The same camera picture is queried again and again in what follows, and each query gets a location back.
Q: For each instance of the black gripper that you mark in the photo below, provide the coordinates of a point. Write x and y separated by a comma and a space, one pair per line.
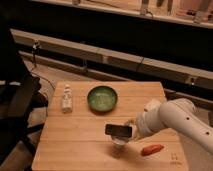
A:
118, 130

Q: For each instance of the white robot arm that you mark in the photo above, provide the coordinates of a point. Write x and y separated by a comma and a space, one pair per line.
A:
177, 114

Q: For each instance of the green ceramic bowl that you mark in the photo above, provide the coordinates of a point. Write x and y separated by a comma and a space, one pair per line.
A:
102, 98

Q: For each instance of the red sausage-shaped toy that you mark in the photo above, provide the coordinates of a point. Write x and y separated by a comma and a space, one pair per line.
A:
152, 149

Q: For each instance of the white plastic bottle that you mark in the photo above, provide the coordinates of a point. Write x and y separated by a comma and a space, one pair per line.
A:
67, 99

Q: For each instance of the black chair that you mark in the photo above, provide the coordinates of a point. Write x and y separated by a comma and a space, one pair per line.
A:
16, 103

